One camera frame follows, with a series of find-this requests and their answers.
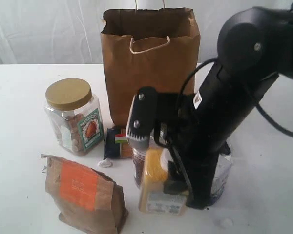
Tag white scrap near front edge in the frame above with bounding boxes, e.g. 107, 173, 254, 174
217, 218, 233, 228

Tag spaghetti packet dark blue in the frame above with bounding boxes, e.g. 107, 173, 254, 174
104, 126, 132, 159

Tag brown paper shopping bag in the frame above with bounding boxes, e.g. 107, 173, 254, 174
101, 8, 201, 126

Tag white and blue carton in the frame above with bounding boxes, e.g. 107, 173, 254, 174
209, 142, 233, 205

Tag nut jar with gold lid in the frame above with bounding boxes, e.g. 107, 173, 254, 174
44, 78, 105, 156

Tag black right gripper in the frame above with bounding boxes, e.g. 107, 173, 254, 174
154, 92, 234, 210

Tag white fabric backdrop curtain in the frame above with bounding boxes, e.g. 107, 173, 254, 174
0, 0, 291, 64

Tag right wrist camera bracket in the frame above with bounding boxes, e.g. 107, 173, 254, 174
126, 86, 158, 152

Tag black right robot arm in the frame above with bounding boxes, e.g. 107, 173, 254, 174
165, 3, 293, 210

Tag small white crumpled scrap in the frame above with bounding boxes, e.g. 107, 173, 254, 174
97, 158, 113, 168

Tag brown pouch with orange label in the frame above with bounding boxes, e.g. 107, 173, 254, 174
41, 154, 128, 234

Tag yellow grain bottle white cap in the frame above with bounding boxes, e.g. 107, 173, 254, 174
139, 148, 188, 216

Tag coffee jar with foil lid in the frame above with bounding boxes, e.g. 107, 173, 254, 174
132, 148, 147, 188

